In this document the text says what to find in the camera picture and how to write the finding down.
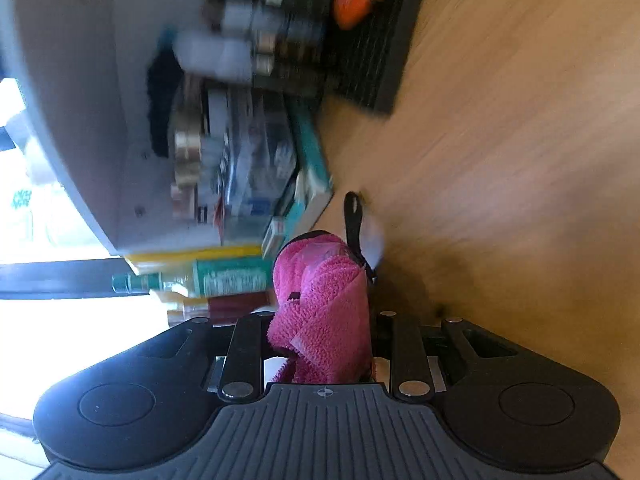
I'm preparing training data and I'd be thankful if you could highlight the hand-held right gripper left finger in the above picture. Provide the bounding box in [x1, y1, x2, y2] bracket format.
[136, 311, 278, 404]

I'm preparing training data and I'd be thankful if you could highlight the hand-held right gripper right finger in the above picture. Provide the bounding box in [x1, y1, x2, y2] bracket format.
[369, 310, 521, 404]

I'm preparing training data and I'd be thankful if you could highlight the pink microfibre cloth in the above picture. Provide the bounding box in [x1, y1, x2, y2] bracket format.
[266, 230, 377, 385]

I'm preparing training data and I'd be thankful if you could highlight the green label bottle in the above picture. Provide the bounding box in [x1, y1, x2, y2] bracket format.
[112, 257, 275, 299]

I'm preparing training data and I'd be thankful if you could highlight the yellow box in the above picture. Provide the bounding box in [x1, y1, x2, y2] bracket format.
[124, 244, 264, 264]

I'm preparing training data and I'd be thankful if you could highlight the teal box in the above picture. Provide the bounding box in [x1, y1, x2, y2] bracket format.
[260, 99, 335, 256]

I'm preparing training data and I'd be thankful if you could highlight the white shelf unit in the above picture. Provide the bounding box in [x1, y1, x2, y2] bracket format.
[0, 0, 351, 257]

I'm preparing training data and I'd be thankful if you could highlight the black ribbed mat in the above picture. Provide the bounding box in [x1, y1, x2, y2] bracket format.
[319, 0, 427, 120]

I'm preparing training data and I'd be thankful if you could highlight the black loop strap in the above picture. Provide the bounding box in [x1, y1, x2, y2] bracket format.
[343, 191, 378, 283]

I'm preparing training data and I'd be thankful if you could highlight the black window frame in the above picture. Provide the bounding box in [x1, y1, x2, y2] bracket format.
[0, 257, 132, 302]

